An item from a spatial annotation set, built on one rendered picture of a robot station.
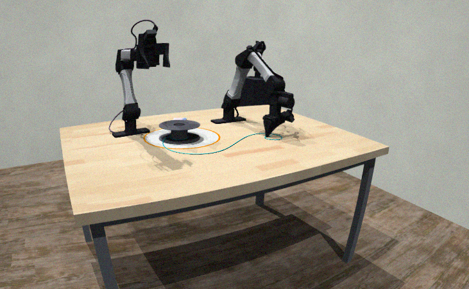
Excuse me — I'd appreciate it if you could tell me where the white flat disc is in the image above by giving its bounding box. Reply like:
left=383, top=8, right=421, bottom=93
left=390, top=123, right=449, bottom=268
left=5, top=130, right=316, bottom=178
left=145, top=128, right=219, bottom=148

